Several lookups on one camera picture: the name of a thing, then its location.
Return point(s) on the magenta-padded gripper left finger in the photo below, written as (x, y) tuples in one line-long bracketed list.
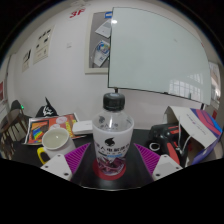
[(76, 160)]

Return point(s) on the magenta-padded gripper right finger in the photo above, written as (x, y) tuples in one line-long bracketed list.
[(148, 160)]

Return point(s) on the clear bottle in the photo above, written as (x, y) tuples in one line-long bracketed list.
[(112, 133)]

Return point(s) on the red and black power tool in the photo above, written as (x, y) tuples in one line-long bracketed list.
[(166, 136)]

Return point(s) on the small flat white box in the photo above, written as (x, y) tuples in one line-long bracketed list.
[(82, 127)]

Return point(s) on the flat round red coaster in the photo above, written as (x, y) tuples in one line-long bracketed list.
[(110, 176)]

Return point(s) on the colourful printed poster sheet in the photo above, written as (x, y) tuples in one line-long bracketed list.
[(40, 130)]

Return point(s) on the black hat with white print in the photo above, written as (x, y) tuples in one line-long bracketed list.
[(46, 110)]

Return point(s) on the blue cardboard box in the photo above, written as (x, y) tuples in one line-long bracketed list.
[(200, 130)]

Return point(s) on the brown wooden chair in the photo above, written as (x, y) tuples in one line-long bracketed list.
[(8, 133)]

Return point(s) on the dark chair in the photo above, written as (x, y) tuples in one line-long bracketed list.
[(16, 106)]

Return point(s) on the paper with colourful circle print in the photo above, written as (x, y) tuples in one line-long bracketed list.
[(101, 53)]

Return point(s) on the large whiteboard on stand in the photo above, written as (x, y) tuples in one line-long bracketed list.
[(156, 50)]

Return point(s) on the grey notice board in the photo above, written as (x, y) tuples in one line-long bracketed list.
[(89, 40)]

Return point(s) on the white paper sheet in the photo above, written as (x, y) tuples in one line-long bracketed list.
[(103, 28)]

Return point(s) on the blue and white label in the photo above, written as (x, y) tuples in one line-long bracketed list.
[(108, 15)]

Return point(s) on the red wall poster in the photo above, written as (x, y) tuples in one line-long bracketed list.
[(1, 90)]

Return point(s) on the small white wall poster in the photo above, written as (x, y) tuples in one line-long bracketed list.
[(26, 60)]

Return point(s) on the white wall switch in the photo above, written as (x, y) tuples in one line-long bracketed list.
[(68, 44)]

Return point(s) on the large white wall poster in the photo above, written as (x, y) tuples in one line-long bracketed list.
[(43, 46)]

